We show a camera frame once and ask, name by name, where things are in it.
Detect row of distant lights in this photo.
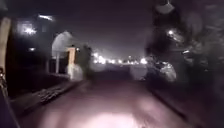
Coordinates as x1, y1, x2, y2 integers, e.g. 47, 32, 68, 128
92, 52, 149, 66

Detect dark tree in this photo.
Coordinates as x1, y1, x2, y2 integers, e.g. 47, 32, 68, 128
77, 43, 95, 81

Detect dark asphalt path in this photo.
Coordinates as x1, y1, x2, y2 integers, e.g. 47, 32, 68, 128
18, 78, 201, 128

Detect pale gate pillar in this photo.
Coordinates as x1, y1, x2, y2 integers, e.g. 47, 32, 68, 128
65, 45, 78, 80

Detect raised kerb strip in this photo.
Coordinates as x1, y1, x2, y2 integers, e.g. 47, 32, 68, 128
9, 79, 86, 116

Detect building with lights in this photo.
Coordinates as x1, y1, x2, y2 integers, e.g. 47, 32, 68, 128
6, 13, 78, 83

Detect dark trees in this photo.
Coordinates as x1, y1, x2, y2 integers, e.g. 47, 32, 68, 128
143, 0, 224, 101

